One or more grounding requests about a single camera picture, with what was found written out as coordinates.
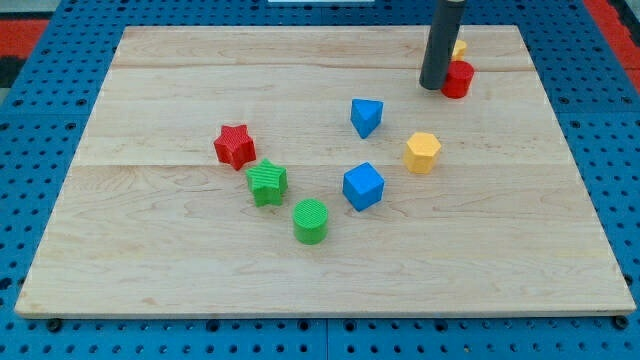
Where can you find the light wooden board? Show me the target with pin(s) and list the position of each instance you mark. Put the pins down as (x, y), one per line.
(149, 224)

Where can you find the yellow hexagon block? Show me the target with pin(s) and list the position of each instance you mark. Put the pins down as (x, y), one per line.
(421, 152)

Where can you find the blue triangle block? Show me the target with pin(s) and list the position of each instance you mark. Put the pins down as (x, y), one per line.
(366, 116)

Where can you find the green star block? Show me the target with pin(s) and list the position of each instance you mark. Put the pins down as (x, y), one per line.
(267, 182)

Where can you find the red star block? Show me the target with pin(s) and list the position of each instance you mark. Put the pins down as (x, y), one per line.
(234, 146)

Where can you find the green cylinder block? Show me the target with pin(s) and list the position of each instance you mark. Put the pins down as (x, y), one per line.
(310, 221)

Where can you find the blue cube block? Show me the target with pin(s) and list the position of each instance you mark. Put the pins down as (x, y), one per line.
(363, 186)

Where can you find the small yellow block behind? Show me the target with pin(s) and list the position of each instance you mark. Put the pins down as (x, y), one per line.
(459, 50)

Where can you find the red cylinder block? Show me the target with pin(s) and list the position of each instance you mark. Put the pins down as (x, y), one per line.
(458, 79)

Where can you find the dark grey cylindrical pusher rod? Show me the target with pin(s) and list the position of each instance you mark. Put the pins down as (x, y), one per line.
(441, 42)

